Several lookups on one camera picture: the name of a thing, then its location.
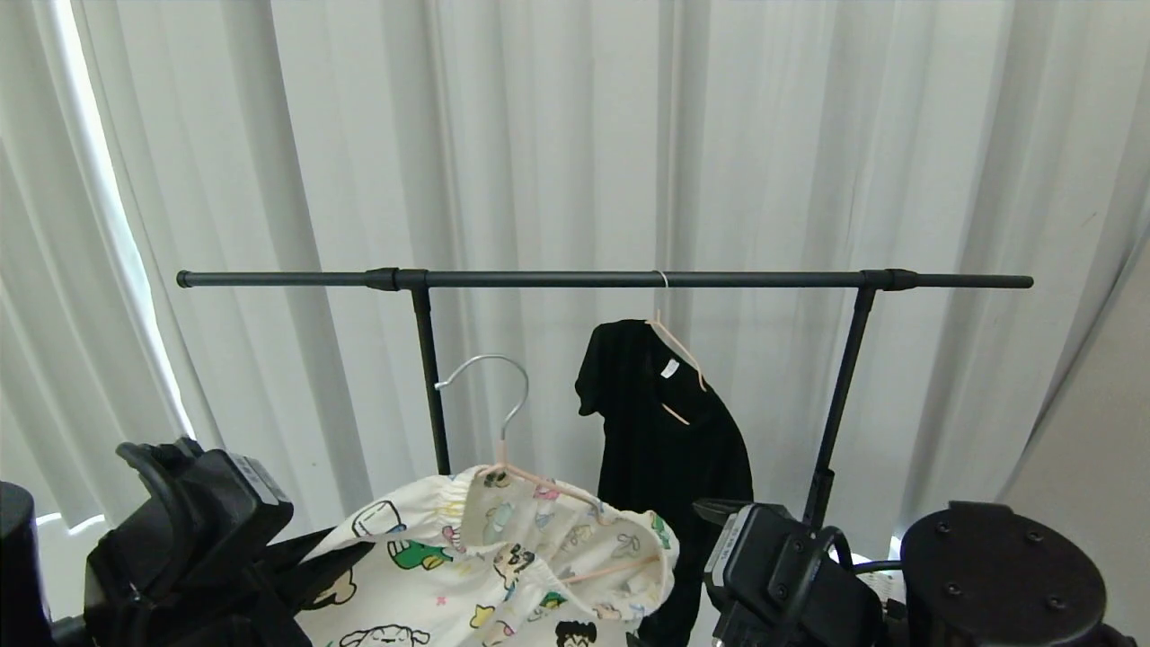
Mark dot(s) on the cream printed garment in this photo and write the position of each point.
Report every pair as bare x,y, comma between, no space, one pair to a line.
449,575

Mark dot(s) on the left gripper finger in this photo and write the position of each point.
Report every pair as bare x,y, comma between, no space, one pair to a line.
319,562

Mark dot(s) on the black garment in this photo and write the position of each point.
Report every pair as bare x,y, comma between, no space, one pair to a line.
665,467

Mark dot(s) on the black clothes rack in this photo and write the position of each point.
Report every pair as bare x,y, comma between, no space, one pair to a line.
539,279

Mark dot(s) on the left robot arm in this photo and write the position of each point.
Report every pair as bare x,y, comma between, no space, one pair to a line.
13,575

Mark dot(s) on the white curtain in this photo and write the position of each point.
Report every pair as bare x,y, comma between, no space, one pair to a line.
539,117

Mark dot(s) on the pink clothes hanger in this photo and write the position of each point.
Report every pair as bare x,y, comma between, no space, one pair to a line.
676,346
519,409

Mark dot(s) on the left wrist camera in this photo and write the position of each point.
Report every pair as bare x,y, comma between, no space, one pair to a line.
207,530

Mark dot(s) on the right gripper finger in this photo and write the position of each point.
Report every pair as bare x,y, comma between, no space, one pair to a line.
719,512

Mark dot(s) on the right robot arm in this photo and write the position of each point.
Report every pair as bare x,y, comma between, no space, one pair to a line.
997,584

